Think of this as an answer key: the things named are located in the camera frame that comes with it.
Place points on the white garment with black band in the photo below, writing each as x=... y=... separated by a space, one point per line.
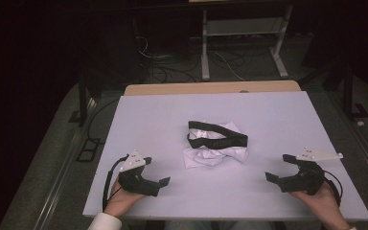
x=214 y=150

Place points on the wooden table board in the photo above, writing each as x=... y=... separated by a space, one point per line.
x=204 y=87

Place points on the small white floor object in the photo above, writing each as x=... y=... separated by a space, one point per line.
x=360 y=123

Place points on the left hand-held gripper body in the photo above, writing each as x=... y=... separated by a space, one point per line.
x=139 y=185

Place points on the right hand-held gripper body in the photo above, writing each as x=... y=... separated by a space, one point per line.
x=306 y=179

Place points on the person's right hand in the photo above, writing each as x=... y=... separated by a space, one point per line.
x=319 y=199

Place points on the black metal frame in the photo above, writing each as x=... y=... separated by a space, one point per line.
x=347 y=92
x=83 y=96

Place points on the white metal stand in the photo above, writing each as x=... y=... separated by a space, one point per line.
x=205 y=48

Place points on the black flat floor bracket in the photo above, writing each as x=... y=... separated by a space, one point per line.
x=88 y=150

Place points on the metal floor rail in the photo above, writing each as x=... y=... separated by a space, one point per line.
x=361 y=140
x=67 y=159

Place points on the person's left hand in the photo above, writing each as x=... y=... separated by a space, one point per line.
x=121 y=199

